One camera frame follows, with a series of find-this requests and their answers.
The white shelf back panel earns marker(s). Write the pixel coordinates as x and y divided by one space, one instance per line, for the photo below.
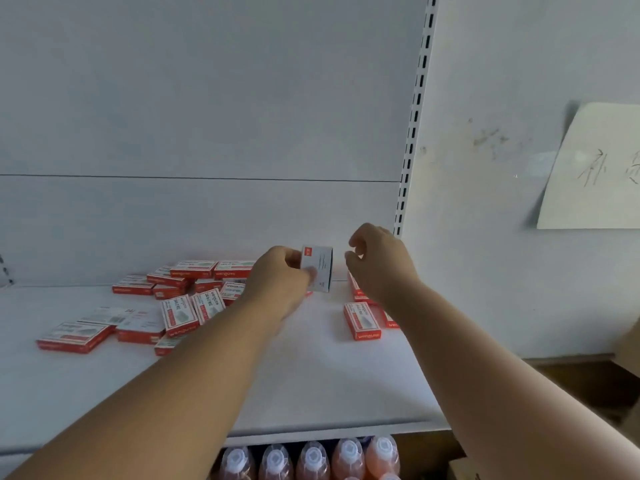
200 119

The person's left forearm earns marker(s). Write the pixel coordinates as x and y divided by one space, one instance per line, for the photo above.
150 404

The white slotted shelf upright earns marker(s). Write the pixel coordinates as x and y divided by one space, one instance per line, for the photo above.
415 109

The brown cardboard box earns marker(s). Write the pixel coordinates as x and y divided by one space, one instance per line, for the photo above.
462 469

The orange liquid bottle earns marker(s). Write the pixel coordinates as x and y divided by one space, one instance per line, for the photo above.
276 463
348 459
383 455
237 464
313 462

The white shelf board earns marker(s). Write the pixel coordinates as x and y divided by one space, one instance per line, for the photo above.
330 384

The person's left thumb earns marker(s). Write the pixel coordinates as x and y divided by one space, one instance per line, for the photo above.
311 277

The person's right thumb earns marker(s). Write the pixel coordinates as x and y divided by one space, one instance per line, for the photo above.
352 262

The person's right hand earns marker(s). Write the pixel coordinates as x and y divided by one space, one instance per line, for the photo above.
385 267

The person's left hand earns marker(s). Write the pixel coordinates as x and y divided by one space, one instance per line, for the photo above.
272 282

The small red white staple box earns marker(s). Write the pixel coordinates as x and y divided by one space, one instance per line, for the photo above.
362 320
322 264
355 293
391 322

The pile of red staple boxes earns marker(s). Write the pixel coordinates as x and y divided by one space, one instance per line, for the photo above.
180 314

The person's right forearm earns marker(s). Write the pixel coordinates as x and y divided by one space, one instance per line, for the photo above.
500 394

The white paper sheet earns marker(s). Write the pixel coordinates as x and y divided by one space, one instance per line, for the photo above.
590 169

